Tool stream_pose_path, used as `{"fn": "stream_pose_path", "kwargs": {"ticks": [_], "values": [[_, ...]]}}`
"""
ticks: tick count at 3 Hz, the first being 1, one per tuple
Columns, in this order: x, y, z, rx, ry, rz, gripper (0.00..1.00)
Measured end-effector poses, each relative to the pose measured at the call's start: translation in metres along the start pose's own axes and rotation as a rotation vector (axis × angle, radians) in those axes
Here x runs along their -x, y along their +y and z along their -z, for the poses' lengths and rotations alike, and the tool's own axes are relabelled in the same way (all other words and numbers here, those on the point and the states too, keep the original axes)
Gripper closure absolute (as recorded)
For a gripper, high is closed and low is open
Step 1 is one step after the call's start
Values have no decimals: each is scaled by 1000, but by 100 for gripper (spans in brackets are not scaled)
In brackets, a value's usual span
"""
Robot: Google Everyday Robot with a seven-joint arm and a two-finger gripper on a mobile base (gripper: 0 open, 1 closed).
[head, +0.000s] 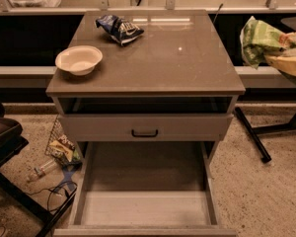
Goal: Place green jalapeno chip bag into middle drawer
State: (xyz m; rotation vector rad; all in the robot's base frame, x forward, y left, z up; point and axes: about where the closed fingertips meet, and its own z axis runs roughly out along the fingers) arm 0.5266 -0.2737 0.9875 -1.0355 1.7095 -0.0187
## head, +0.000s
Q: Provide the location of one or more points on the green jalapeno chip bag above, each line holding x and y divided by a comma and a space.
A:
257, 38

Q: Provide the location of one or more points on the grey drawer cabinet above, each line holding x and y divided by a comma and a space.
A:
178, 66

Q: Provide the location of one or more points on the closed upper drawer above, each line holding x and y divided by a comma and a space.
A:
171, 127

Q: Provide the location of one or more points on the blue chip bag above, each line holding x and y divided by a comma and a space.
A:
120, 29

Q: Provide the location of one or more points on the open grey drawer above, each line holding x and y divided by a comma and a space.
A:
145, 189

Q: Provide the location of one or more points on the black stand base right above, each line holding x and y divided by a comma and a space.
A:
255, 132

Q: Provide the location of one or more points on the white paper bowl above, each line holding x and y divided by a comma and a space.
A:
79, 60

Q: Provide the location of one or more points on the clear plastic bottle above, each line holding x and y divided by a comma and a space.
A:
42, 170

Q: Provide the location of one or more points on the black chair left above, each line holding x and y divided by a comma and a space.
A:
50, 191

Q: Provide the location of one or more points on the black drawer handle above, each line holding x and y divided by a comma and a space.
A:
149, 134

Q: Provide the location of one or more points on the wire basket with snacks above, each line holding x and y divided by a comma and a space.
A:
60, 147

